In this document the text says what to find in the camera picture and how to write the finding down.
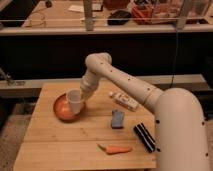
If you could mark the white ceramic cup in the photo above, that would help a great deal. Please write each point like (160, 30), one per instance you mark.
(75, 101)

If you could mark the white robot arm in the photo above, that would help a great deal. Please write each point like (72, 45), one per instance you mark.
(180, 130)

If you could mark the orange ceramic bowl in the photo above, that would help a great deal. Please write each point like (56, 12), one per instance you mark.
(62, 110)

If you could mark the blue sponge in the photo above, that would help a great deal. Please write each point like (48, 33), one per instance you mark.
(117, 119)

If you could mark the orange toy carrot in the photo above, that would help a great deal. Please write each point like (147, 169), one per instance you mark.
(114, 149)

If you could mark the black object on bench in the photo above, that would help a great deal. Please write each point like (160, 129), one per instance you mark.
(119, 17)

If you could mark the orange crate on bench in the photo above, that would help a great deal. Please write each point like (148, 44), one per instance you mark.
(144, 15)

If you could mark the grey metal post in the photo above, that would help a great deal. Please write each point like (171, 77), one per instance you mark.
(88, 15)

